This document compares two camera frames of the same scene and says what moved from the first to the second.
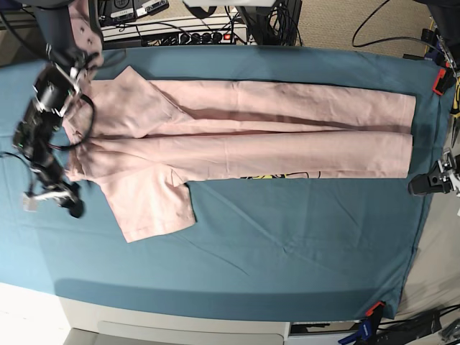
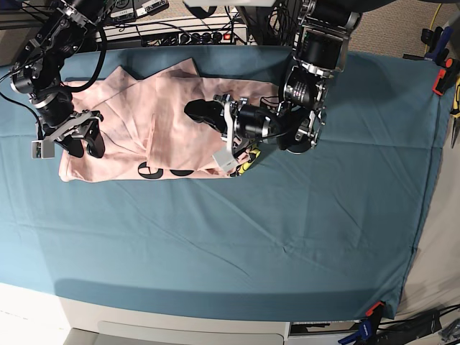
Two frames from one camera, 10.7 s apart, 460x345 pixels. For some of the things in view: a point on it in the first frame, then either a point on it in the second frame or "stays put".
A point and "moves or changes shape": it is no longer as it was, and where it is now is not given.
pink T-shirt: (142, 141) moves or changes shape
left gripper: (443, 178) → (245, 126)
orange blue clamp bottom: (367, 328) stays put
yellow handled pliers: (456, 110) stays put
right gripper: (49, 185) → (59, 121)
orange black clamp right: (445, 80) stays put
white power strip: (203, 38) stays put
